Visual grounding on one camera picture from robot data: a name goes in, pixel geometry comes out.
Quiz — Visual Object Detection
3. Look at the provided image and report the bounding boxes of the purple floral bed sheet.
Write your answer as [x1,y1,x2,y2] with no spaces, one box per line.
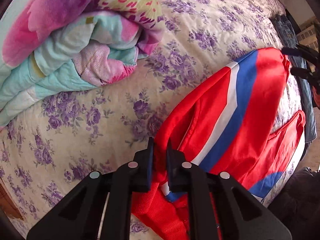
[0,0,304,240]

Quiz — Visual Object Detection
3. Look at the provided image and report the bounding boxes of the blue denim jeans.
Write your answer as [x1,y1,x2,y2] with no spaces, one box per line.
[270,14,318,144]

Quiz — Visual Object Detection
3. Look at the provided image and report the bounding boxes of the beige checkered curtain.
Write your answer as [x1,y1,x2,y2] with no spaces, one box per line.
[297,16,319,51]

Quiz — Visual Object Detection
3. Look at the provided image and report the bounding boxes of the red pants with blue-white stripe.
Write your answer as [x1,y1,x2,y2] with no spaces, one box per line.
[132,48,305,239]

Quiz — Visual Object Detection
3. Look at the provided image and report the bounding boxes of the folded colourful floral quilt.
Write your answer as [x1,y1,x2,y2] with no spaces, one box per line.
[1,0,165,127]

